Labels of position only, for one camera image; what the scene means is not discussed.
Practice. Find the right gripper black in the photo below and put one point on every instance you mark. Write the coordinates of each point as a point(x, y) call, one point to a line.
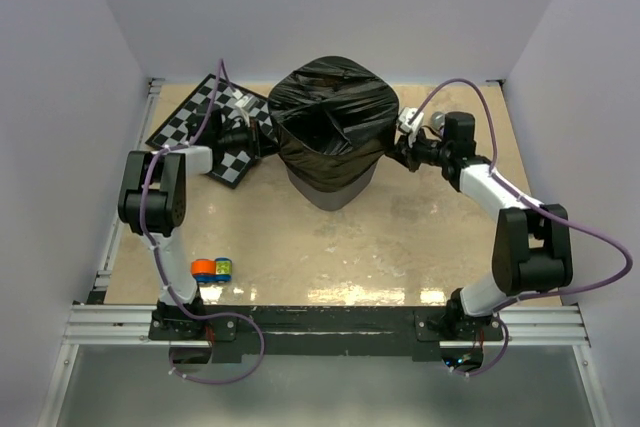
point(406, 155)

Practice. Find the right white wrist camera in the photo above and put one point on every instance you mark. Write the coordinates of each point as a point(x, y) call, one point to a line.
point(409, 123)

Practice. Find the aluminium front rail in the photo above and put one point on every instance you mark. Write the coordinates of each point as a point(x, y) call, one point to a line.
point(129, 325)

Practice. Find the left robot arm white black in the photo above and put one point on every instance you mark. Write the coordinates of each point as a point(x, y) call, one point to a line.
point(153, 203)

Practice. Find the orange blue toy car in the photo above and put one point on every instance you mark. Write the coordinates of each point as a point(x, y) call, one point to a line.
point(209, 271)

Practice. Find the aluminium rail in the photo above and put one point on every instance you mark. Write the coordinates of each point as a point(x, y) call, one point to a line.
point(102, 278)
point(129, 325)

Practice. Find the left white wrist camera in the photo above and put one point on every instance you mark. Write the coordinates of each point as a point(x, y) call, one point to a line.
point(243, 104)

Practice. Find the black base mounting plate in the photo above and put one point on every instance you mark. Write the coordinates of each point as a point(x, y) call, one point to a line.
point(356, 331)

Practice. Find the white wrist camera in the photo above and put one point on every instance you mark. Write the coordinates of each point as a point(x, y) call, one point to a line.
point(243, 104)
point(409, 123)

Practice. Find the grey plastic trash bin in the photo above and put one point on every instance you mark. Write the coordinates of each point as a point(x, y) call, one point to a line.
point(332, 201)

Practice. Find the black plastic trash bag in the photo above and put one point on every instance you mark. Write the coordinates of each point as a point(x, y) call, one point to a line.
point(333, 119)

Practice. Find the aluminium left side rail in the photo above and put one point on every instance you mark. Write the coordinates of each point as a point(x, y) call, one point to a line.
point(102, 278)

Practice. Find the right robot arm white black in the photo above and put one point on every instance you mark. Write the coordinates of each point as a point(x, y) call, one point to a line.
point(532, 249)

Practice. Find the purple glitter toy microphone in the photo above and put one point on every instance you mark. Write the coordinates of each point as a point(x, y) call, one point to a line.
point(437, 121)

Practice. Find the black white chessboard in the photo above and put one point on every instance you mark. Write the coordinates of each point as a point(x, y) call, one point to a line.
point(227, 133)

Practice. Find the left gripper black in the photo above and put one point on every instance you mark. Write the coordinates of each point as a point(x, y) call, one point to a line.
point(260, 143)

